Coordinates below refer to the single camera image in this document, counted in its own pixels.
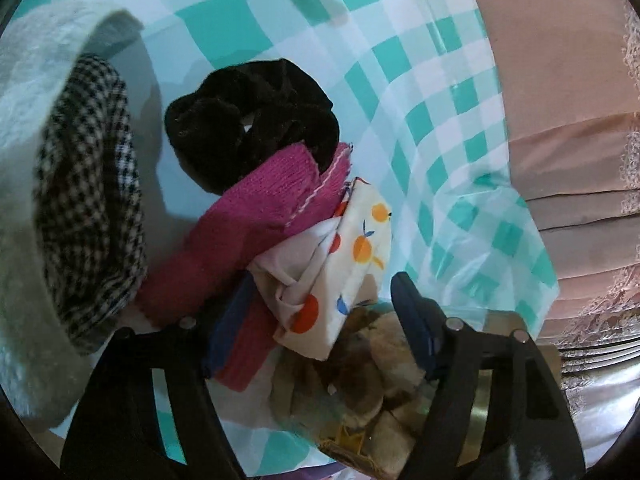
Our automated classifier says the grey blue plush cloth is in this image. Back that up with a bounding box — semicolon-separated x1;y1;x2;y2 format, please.
1;0;141;429

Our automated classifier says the magenta knit sock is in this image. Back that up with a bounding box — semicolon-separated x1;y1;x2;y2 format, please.
134;143;350;392

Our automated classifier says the white fruit print cloth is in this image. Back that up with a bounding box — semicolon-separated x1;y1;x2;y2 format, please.
248;178;392;361

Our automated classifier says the black white houndstooth cloth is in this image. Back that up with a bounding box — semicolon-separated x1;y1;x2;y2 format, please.
34;54;148;354

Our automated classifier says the glass jar with gold lid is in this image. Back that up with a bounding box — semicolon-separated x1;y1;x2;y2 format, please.
269;303;561;480

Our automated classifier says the black scrunchie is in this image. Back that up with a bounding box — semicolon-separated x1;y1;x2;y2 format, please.
164;58;340;195

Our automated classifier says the teal checkered tablecloth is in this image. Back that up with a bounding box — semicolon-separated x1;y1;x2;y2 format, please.
8;0;561;478

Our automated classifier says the pink embroidered curtain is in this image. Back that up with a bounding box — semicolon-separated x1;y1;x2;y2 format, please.
456;0;640;466

